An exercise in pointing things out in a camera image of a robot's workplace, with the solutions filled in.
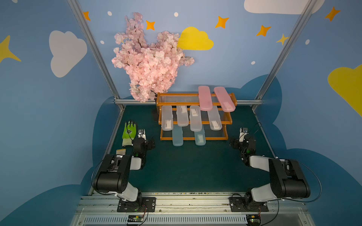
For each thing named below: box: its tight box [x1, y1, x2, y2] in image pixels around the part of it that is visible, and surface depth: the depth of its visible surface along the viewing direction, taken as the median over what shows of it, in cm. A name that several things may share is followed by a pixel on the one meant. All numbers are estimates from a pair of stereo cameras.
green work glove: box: [121, 120, 137, 147], surface depth 106 cm
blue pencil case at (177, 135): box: [172, 124, 184, 147], surface depth 100 cm
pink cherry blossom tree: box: [111, 12, 195, 103], surface depth 72 cm
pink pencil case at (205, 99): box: [197, 85, 213, 112], surface depth 87 cm
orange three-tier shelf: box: [156, 92, 238, 141], surface depth 93 cm
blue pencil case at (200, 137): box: [194, 125, 207, 146], surface depth 100 cm
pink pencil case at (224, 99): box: [213, 86, 236, 113], surface depth 87 cm
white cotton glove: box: [115, 148, 127, 155], surface depth 95 cm
